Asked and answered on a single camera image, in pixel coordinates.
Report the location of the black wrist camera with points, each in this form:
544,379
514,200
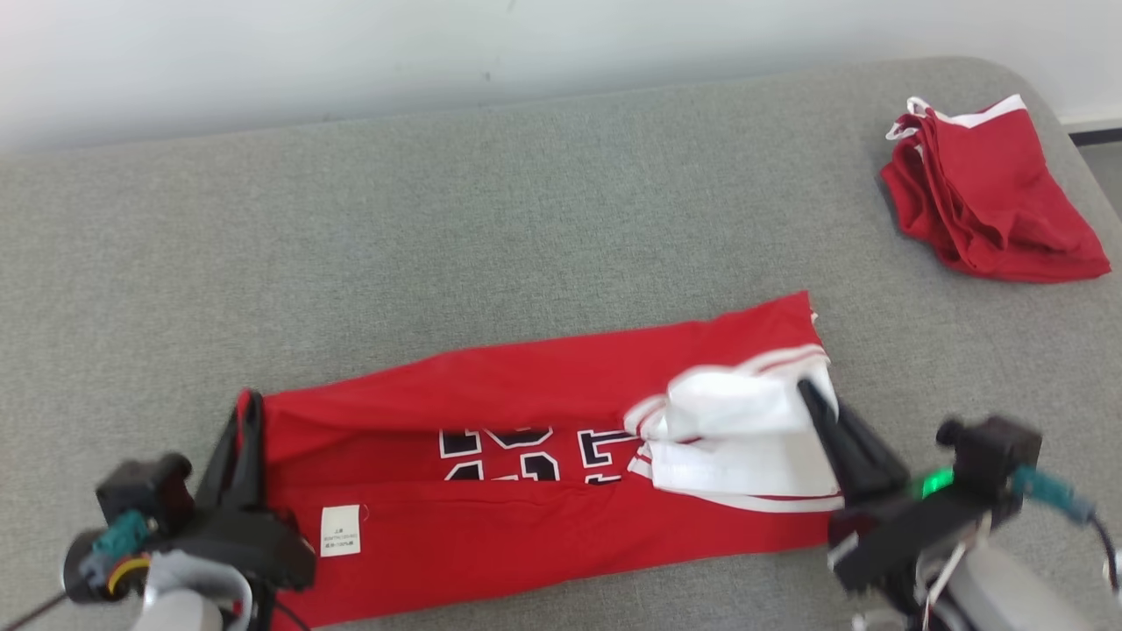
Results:
145,491
995,451

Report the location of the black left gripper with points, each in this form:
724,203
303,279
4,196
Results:
254,543

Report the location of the red white basketball jersey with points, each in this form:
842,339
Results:
526,386

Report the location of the white wall baseboard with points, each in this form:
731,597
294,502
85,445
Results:
1096,136

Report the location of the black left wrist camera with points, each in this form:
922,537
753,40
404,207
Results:
145,491

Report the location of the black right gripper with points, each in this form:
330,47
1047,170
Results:
903,530

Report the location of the red shorts white trim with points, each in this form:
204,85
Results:
990,202

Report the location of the grey fabric sofa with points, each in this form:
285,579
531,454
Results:
351,263

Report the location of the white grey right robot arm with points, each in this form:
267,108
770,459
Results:
1008,596

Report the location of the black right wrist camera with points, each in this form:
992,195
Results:
995,451

